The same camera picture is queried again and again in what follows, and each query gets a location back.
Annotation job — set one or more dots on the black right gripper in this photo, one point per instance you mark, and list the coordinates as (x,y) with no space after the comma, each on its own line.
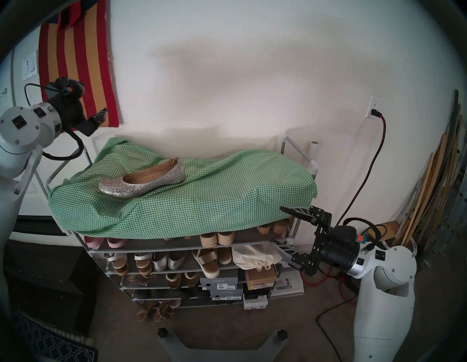
(339,248)

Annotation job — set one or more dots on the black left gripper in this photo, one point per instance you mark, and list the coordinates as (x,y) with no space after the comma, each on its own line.
(67,107)

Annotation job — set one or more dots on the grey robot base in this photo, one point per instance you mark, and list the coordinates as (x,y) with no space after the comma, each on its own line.
(175,350)

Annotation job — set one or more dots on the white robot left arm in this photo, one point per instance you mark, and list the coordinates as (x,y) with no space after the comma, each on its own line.
(22,127)

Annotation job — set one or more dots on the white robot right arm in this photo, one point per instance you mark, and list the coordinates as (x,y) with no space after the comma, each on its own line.
(386,310)

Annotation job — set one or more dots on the tan wedge shoe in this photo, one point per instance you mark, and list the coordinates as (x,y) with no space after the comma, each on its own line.
(281,227)
(264,230)

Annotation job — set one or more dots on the woven jute espadrille shoe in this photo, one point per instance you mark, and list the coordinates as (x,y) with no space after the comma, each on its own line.
(226,238)
(209,241)

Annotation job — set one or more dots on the tan suede shoe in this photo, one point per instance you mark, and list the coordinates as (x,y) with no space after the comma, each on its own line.
(191,280)
(173,281)

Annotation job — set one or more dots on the grey metal shoe rack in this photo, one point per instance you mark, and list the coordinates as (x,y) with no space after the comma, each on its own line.
(182,243)

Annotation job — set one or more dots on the brown cardboard shoebox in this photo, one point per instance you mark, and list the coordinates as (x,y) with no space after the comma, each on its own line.
(259,277)

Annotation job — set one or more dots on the black shoebox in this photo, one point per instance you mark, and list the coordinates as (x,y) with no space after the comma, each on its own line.
(255,293)

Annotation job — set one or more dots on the white shoebox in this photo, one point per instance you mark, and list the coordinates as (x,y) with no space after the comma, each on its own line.
(255,303)

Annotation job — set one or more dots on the white platform sandal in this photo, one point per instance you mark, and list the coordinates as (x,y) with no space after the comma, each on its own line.
(208,268)
(224,257)

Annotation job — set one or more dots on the white tube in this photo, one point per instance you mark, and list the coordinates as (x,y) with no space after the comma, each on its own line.
(314,151)

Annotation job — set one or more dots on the brown cardboard piece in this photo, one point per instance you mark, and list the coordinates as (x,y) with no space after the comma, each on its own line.
(392,230)

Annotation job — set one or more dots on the grey Vionic shoebox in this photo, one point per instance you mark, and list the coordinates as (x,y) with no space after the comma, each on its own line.
(228,293)
(219,281)

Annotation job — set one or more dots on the green gingham cloth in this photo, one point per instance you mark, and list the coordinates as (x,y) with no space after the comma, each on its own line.
(219,193)

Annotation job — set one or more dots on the black base knob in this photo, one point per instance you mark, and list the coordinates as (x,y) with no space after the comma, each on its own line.
(164,332)
(282,334)

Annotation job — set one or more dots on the white door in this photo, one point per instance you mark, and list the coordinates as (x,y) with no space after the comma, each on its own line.
(34,197)

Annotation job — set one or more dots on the white blue bucket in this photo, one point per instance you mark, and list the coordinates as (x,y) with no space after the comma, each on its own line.
(412,246)

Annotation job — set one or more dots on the light wooden slat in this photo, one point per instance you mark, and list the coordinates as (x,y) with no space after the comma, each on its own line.
(436,175)
(419,197)

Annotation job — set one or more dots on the pink clog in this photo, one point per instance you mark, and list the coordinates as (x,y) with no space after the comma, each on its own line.
(116,242)
(94,242)

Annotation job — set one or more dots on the smooth metallic silver flat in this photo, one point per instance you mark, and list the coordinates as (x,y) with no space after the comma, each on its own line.
(176,260)
(159,262)

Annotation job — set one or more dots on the pink sandal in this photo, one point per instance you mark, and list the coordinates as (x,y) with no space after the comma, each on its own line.
(175,303)

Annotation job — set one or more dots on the grey metal ladder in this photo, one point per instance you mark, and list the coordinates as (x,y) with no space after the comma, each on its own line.
(456,219)

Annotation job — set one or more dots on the tan fringed moccasin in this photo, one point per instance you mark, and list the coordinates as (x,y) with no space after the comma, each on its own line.
(163,313)
(145,314)

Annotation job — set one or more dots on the dark long pole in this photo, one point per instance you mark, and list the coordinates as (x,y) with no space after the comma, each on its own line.
(454,120)

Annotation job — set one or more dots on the blue patterned floor rug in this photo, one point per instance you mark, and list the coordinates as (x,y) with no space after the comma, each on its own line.
(54,343)

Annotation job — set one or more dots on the red yellow striped wall rug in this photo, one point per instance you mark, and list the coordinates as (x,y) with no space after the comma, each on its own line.
(91,54)

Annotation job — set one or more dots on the white light switch plate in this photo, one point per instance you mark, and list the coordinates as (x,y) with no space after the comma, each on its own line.
(30,67)

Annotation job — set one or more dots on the white wall outlet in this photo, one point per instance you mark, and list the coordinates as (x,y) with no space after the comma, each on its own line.
(375,102)

